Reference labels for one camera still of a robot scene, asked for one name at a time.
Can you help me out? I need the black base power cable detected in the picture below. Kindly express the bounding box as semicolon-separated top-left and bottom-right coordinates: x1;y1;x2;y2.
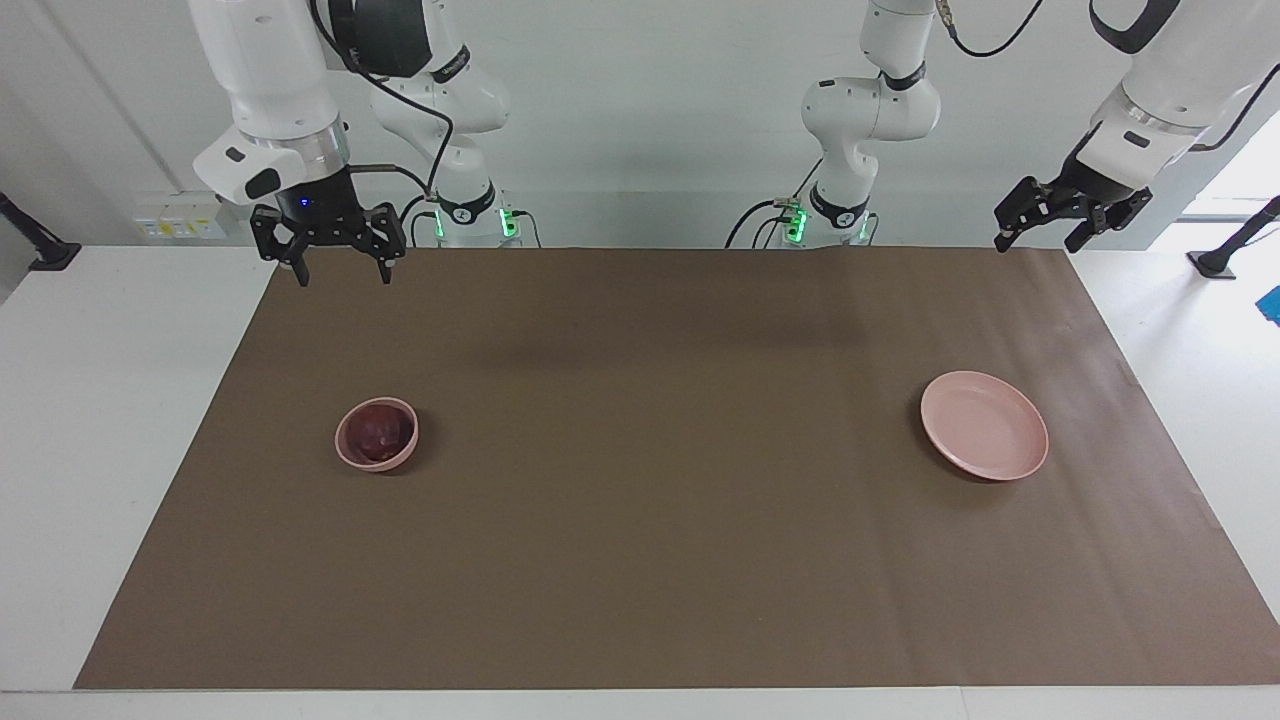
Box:
727;150;823;249
392;193;441;248

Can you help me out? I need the pink bowl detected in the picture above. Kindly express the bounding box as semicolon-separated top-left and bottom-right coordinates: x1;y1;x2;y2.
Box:
334;396;420;474

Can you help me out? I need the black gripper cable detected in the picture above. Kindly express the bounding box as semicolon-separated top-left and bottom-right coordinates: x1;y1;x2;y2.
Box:
310;0;456;201
935;0;1280;153

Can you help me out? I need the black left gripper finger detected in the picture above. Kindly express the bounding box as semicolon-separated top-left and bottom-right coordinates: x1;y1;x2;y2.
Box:
1063;192;1151;254
993;176;1056;253

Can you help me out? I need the white wall socket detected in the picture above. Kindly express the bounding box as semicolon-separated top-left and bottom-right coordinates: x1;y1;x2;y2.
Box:
135;192;241;241

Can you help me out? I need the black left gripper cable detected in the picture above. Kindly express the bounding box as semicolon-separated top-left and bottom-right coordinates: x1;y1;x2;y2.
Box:
935;0;1280;153

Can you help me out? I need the black camera stand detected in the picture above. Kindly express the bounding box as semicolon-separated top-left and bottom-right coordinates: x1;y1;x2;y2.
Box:
0;192;81;273
1188;195;1280;279

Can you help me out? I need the dark red apple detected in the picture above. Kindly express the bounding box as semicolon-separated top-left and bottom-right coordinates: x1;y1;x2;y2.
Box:
347;403;409;463

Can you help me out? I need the pink plate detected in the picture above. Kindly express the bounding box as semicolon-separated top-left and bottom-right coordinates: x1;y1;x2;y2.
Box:
920;370;1050;482

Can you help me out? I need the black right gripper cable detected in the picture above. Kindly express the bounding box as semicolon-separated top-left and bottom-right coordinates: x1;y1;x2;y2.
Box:
310;0;456;201

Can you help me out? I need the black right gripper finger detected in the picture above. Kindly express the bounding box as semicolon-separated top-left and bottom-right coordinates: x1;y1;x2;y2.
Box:
250;205;313;288
362;203;408;286

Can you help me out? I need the brown paper table mat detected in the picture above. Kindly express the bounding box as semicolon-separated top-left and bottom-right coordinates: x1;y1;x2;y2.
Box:
73;247;1280;691

